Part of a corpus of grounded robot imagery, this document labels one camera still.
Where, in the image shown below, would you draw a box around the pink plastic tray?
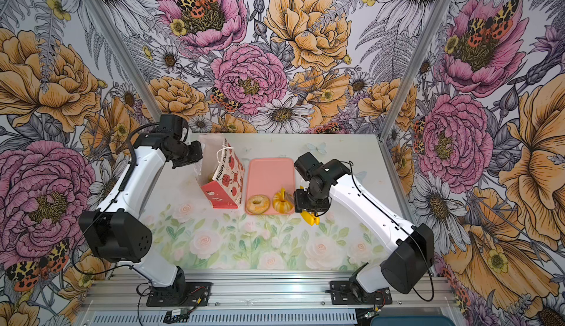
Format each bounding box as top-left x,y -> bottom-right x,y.
244,158 -> 295,216

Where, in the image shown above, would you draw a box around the white red paper gift bag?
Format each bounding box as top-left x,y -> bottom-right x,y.
197,133 -> 245,210

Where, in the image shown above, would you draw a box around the glazed donut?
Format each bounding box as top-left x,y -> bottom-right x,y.
246,194 -> 271,215

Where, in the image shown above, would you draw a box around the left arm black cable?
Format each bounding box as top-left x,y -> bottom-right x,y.
70,122 -> 162,278

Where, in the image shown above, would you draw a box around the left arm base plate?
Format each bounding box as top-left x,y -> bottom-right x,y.
146,282 -> 212,308

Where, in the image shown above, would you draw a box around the aluminium front rail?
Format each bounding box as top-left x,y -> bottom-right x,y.
79,269 -> 456,312

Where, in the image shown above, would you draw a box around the small green circuit board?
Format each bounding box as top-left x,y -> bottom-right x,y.
163,308 -> 192,325

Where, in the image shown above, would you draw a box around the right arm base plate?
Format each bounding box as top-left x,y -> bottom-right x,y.
326,280 -> 393,307

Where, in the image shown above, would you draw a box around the bundt cake bread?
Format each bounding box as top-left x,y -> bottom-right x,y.
272,188 -> 294,214

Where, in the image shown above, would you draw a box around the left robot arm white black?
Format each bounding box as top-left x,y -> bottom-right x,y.
79,114 -> 202,307

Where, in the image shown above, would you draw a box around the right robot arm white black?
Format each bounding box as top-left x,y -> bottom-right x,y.
294,152 -> 434,299

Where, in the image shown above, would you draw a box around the yellow steel tongs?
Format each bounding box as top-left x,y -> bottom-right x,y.
300,211 -> 320,226

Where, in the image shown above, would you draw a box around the teal box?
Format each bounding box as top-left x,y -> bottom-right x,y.
369,316 -> 455,326

